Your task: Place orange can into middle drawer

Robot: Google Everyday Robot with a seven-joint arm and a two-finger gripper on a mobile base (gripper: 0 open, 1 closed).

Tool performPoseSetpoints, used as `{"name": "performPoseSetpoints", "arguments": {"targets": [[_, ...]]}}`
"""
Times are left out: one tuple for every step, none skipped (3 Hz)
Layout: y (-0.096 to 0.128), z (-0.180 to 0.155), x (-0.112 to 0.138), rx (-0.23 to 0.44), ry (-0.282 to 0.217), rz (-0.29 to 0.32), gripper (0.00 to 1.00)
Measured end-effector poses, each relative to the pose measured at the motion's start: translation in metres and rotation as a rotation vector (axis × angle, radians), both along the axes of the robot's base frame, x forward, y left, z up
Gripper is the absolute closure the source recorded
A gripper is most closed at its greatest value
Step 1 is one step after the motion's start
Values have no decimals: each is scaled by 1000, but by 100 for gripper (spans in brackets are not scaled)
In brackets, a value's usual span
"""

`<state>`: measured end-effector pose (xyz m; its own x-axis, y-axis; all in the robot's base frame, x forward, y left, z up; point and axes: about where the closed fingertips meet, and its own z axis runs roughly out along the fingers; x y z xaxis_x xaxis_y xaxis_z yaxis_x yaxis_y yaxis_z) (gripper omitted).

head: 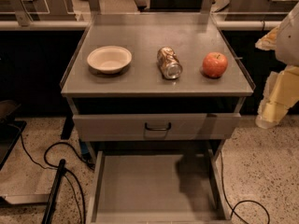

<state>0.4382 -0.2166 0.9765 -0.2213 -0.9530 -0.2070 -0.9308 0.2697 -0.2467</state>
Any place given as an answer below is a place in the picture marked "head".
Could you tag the grey top drawer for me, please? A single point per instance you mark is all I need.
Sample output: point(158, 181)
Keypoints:
point(130, 127)

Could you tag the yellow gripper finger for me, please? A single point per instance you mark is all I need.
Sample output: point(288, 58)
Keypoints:
point(281, 92)
point(268, 41)

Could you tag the white horizontal rail pipe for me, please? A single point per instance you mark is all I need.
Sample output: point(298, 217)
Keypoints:
point(82, 25)

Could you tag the black drawer handle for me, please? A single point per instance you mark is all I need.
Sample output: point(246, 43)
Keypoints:
point(158, 128)

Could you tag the open grey middle drawer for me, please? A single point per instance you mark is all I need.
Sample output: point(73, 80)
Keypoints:
point(156, 189)

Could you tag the white paper bowl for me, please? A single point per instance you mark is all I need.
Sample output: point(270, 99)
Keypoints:
point(109, 59)

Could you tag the dark device at left edge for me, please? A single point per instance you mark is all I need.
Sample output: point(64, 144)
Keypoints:
point(10, 129)

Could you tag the grey metal drawer cabinet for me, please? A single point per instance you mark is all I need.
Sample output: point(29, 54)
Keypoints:
point(140, 87)

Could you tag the black bar on floor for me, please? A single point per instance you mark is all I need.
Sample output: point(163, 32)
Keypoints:
point(53, 193)

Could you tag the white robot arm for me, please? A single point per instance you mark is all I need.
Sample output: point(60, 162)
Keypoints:
point(287, 49)

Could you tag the red apple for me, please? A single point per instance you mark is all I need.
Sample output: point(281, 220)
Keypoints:
point(214, 64)

